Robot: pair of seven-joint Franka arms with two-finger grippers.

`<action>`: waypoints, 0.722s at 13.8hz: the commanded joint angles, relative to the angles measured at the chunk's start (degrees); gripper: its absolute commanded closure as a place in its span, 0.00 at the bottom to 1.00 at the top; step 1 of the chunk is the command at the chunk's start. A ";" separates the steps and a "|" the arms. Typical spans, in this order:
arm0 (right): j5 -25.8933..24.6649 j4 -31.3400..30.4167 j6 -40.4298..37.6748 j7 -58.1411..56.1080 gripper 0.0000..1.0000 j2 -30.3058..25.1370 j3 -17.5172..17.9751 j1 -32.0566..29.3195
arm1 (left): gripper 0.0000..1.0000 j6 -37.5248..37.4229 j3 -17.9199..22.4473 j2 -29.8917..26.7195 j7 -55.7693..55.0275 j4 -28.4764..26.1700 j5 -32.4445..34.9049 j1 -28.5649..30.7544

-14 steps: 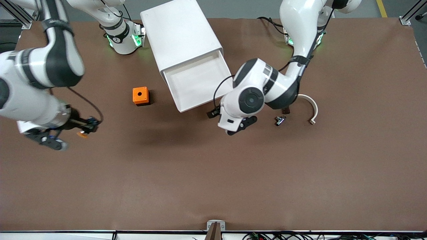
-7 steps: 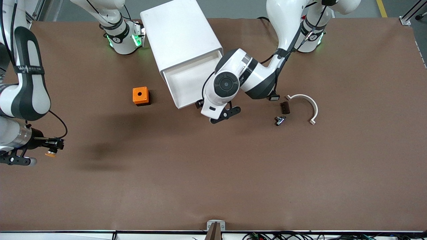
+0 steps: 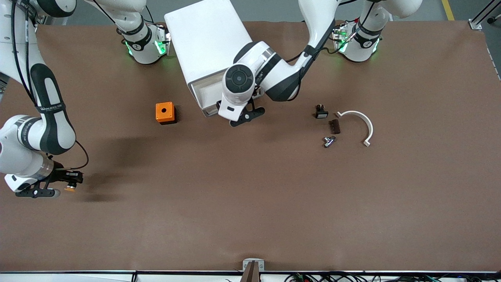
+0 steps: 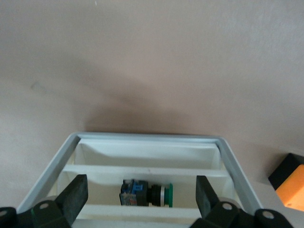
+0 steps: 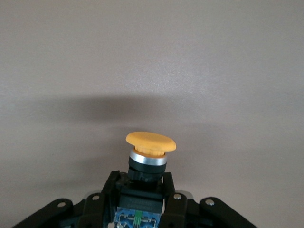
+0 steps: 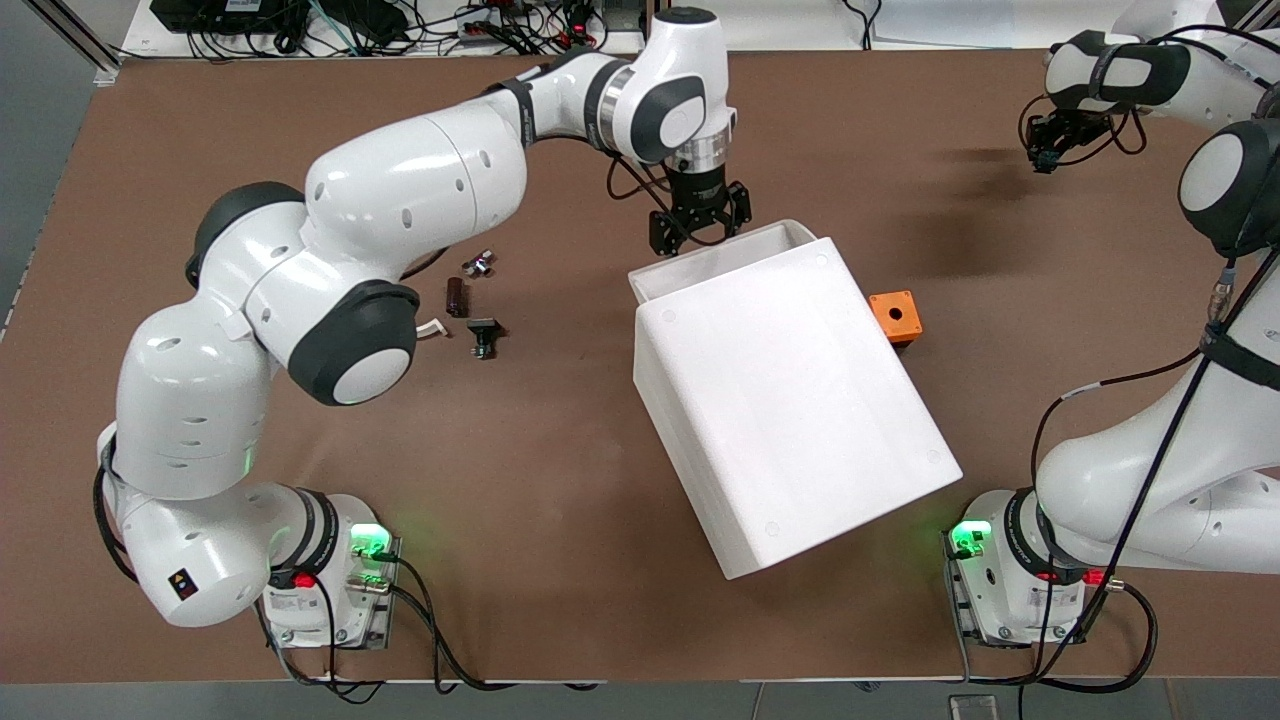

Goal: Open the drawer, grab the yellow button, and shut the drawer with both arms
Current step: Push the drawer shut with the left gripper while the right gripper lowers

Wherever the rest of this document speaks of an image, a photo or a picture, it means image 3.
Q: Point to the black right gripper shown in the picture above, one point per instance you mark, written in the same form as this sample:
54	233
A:
61	174

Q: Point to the small orange push button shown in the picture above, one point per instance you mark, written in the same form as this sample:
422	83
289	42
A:
71	188

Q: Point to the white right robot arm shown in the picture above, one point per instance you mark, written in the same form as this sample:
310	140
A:
51	129

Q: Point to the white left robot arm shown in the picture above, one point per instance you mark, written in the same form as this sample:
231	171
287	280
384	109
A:
274	74

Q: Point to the white drawer cabinet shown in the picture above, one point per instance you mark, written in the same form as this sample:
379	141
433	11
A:
203	39

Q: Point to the orange box with hole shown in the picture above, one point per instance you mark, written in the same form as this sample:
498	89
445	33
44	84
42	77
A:
164	111

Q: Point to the chrome metal tee fitting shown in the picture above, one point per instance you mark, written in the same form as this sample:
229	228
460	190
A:
328	141

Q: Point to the dark brown cylinder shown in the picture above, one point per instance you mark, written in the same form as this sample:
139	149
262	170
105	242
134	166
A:
334	126

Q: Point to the white table edge rail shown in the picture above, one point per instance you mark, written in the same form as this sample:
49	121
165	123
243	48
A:
78	277

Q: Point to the grey table edge bracket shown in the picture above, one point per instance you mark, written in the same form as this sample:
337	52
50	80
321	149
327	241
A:
253	270

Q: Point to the black switch with white cap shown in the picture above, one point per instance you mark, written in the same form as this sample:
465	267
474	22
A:
321	113

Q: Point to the aluminium frame profile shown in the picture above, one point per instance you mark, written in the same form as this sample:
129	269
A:
483	17

